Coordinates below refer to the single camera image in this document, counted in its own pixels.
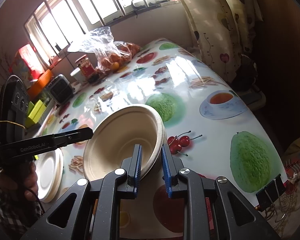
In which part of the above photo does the ribbed paper plate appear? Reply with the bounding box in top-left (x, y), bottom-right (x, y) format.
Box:
top-left (36, 149), bottom-right (64, 203)

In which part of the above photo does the beige paper bowl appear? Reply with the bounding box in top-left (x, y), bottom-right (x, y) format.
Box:
top-left (83, 104), bottom-right (159, 181)
top-left (154, 114), bottom-right (167, 164)

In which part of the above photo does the checkered sleeve forearm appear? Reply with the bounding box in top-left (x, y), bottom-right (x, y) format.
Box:
top-left (0, 170), bottom-right (44, 239)

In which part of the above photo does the person's left hand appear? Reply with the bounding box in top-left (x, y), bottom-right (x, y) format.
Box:
top-left (0, 163), bottom-right (38, 202)

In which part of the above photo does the lower yellow-green box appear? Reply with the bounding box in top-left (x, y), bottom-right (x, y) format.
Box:
top-left (25, 100), bottom-right (46, 128)

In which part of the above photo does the striped flat box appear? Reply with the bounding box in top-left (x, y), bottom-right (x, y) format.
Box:
top-left (38, 99), bottom-right (56, 125)

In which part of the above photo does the upper green box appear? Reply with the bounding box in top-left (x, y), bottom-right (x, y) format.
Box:
top-left (27, 101), bottom-right (34, 116)

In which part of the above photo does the grey portable heater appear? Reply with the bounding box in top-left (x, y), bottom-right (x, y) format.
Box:
top-left (47, 74), bottom-right (74, 105)

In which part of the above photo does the orange shelf box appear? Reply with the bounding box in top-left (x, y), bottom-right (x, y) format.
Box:
top-left (27, 69), bottom-right (53, 101)

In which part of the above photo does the white plastic tub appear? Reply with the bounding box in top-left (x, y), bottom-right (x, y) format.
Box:
top-left (70, 67), bottom-right (88, 85)

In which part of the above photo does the red label glass jar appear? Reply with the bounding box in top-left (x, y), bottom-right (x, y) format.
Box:
top-left (75, 55), bottom-right (100, 83)

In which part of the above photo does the red paper bag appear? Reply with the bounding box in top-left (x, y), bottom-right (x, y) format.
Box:
top-left (18, 44), bottom-right (45, 79)

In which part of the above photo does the plastic bag of oranges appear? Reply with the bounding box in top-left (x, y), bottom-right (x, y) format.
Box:
top-left (68, 27), bottom-right (141, 73)

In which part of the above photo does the patterned window curtain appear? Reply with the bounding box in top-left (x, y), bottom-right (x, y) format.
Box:
top-left (180, 0), bottom-right (262, 83)

